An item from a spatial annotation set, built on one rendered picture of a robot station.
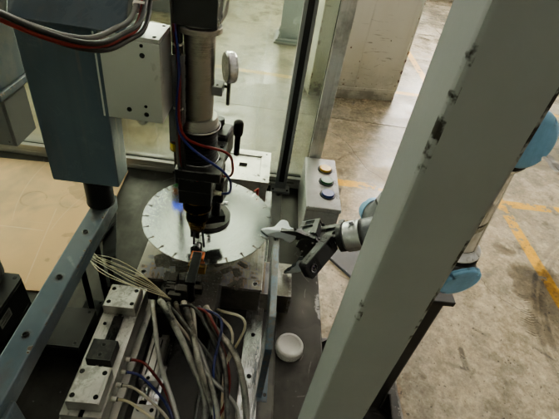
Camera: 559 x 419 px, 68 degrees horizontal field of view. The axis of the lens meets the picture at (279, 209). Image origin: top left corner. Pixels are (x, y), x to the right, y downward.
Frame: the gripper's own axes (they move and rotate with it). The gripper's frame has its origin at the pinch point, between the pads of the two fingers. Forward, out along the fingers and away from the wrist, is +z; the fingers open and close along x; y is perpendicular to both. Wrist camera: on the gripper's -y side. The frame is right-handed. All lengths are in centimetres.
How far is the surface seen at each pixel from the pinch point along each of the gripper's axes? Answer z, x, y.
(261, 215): 1.2, 8.3, 6.4
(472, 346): -35, -126, 65
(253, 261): 5.7, -0.8, -0.9
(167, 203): 21.8, 21.2, 1.1
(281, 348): -1.3, -15.4, -18.1
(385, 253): -46, 45, -60
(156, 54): -16, 56, -26
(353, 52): 26, -31, 320
